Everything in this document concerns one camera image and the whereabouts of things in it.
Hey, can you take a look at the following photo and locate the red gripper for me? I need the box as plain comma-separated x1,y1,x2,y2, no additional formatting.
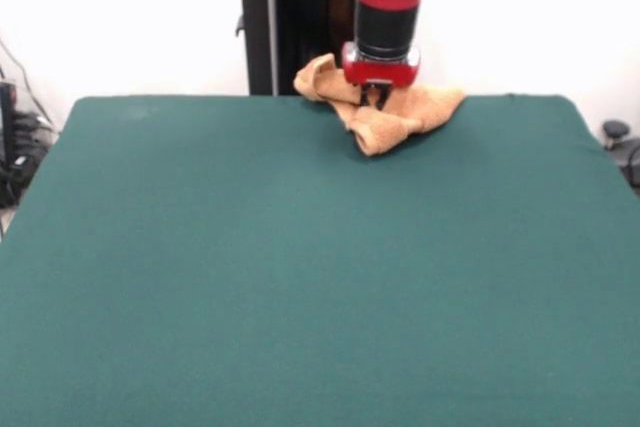
341,42,423,111

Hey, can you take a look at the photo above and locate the orange terry towel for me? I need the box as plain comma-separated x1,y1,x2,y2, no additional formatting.
292,52,468,157

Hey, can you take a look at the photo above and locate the dark green table cloth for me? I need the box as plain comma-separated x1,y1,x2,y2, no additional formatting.
0,94,640,427

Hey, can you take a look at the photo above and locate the black chair base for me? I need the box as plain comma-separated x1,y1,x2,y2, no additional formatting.
601,119,640,198

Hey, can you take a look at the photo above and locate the black electronics box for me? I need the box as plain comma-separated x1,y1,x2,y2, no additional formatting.
0,80,18,163

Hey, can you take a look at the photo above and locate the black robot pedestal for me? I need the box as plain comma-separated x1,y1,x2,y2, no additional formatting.
218,0,432,96

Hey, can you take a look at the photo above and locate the grey wall cable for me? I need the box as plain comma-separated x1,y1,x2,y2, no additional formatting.
0,39,55,128

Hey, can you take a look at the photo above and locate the black cable bundle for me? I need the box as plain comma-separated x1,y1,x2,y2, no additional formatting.
0,110,57,208

